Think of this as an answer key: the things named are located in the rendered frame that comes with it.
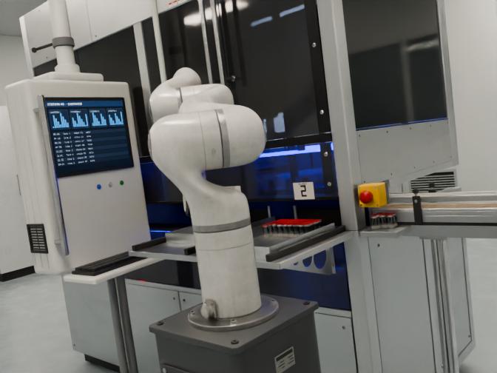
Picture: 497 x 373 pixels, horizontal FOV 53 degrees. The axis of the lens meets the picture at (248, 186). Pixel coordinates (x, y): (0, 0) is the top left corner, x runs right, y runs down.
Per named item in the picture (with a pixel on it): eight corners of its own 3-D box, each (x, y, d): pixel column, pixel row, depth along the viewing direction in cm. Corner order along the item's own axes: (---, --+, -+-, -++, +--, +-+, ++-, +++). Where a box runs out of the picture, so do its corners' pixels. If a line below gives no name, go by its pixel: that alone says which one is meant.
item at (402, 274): (194, 310, 382) (178, 197, 374) (477, 364, 244) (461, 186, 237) (74, 364, 307) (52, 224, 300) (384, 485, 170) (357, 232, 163)
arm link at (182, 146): (256, 226, 97) (240, 103, 95) (160, 240, 95) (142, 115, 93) (245, 218, 109) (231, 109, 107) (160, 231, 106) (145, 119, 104)
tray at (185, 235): (228, 223, 213) (227, 215, 213) (275, 224, 196) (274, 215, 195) (166, 242, 188) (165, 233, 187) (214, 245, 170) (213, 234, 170)
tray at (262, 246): (274, 231, 182) (273, 221, 181) (335, 233, 164) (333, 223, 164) (206, 254, 157) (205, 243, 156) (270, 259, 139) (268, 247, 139)
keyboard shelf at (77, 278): (139, 252, 228) (137, 246, 228) (183, 254, 212) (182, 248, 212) (50, 281, 192) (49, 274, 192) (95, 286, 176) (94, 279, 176)
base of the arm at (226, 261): (234, 338, 91) (221, 238, 89) (169, 323, 104) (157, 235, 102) (297, 305, 104) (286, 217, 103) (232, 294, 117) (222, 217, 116)
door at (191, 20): (161, 154, 225) (143, 21, 220) (237, 144, 194) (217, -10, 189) (160, 154, 225) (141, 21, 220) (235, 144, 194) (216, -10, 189)
